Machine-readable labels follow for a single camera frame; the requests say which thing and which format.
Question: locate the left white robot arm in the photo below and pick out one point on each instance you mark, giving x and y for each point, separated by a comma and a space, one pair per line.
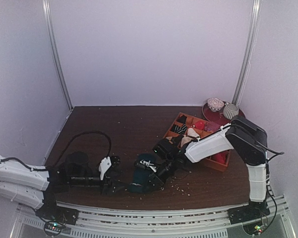
36, 186

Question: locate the left aluminium frame post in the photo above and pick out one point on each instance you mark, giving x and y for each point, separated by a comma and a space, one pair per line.
55, 53

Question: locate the black rolled sock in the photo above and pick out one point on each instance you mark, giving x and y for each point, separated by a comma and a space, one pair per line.
182, 119

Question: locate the aluminium frame post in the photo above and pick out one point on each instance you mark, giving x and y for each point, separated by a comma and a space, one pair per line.
55, 53
250, 43

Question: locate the black white striped sock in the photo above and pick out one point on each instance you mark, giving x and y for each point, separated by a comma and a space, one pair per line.
179, 129

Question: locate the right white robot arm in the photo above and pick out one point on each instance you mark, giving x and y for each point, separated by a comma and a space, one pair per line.
241, 135

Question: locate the cream rolled sock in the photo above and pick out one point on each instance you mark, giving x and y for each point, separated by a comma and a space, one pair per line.
191, 134

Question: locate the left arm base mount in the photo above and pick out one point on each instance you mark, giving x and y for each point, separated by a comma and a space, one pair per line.
55, 219

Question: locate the dark green patterned sock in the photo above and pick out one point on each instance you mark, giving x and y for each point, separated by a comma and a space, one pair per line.
140, 182

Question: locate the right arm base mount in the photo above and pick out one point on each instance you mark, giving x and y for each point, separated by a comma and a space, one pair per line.
254, 217

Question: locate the white dotted bowl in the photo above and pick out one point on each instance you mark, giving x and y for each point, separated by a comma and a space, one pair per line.
215, 104

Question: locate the orange wooden divided tray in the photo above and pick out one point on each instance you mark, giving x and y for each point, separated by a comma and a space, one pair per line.
207, 162

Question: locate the right aluminium frame post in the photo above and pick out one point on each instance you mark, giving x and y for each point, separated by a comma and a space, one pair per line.
250, 43

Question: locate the red round plate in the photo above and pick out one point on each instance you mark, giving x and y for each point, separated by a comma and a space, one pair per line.
216, 117

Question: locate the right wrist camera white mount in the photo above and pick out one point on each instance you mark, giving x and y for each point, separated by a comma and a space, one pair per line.
145, 165

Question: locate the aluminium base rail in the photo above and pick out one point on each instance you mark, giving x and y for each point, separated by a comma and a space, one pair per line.
94, 222

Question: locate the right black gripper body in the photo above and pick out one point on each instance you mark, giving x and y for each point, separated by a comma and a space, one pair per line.
155, 176

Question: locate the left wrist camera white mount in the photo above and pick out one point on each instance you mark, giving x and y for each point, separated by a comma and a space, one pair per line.
106, 164

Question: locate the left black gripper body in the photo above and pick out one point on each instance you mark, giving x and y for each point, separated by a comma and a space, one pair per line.
106, 187

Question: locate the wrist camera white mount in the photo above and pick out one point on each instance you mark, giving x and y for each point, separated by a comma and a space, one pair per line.
145, 165
106, 164

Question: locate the striped grey cup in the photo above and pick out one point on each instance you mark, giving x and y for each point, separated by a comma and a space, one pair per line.
230, 111

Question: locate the red white rolled sock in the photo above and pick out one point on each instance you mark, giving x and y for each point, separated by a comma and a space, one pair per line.
200, 125

